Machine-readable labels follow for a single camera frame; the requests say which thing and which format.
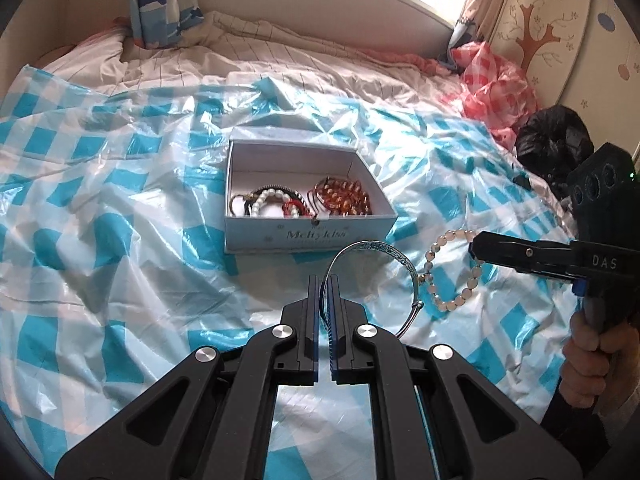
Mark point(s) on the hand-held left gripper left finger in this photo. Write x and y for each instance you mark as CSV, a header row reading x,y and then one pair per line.
x,y
311,320

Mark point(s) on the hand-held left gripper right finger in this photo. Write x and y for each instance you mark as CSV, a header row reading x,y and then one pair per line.
x,y
336,340

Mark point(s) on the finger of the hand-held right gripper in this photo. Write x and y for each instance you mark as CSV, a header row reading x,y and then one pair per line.
x,y
525,240
530,258

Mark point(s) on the light blue jewelry box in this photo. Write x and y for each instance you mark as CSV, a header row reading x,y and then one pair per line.
x,y
300,235

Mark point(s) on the silver engraved bangle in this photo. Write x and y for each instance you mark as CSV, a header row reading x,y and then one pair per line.
x,y
380,249

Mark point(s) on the person's right forearm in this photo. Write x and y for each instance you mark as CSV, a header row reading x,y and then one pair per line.
x,y
575,430

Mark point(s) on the person's right hand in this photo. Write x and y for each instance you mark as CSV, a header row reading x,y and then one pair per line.
x,y
585,360

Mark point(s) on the black plastic bag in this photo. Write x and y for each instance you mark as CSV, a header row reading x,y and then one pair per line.
x,y
550,135

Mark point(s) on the pink checkered plastic sheet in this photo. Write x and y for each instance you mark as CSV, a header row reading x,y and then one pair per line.
x,y
490,90

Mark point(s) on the blue checkered plastic sheet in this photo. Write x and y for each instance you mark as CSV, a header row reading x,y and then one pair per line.
x,y
125,260

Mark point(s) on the pink ruffled blanket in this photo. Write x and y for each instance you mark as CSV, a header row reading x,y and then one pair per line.
x,y
400,60

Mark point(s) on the striped beige duvet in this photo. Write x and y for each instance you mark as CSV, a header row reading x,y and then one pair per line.
x,y
300,60

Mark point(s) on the blue printed curtain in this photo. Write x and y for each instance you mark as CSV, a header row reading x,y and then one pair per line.
x,y
155,10

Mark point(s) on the brown tree wall sticker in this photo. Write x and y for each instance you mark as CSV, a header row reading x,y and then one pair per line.
x,y
535,35

